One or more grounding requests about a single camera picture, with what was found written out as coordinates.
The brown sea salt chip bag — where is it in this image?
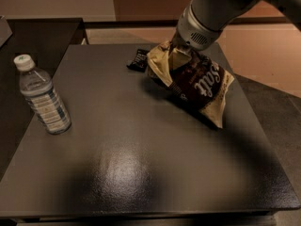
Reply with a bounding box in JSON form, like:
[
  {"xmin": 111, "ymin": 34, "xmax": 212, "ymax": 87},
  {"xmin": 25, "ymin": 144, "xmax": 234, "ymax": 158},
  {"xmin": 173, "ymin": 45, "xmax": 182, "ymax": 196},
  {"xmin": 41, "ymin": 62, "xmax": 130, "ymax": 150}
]
[{"xmin": 147, "ymin": 41, "xmax": 234, "ymax": 128}]

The black rxbar chocolate bar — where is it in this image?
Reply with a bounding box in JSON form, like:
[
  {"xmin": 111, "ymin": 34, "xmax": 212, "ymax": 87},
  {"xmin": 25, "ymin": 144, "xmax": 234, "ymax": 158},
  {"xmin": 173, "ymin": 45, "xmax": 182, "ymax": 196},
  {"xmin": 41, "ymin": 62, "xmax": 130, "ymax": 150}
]
[{"xmin": 127, "ymin": 49, "xmax": 149, "ymax": 73}]

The clear plastic water bottle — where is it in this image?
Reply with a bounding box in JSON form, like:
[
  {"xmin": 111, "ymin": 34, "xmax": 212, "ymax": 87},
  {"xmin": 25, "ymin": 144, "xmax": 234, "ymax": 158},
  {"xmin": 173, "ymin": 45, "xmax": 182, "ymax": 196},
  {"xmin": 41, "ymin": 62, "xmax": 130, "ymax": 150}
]
[{"xmin": 13, "ymin": 55, "xmax": 71, "ymax": 135}]

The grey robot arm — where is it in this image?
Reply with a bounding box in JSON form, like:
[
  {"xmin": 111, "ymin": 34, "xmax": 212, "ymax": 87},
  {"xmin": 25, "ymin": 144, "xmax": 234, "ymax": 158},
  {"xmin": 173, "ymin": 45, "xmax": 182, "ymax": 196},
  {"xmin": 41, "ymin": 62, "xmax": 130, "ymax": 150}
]
[{"xmin": 171, "ymin": 0, "xmax": 301, "ymax": 51}]

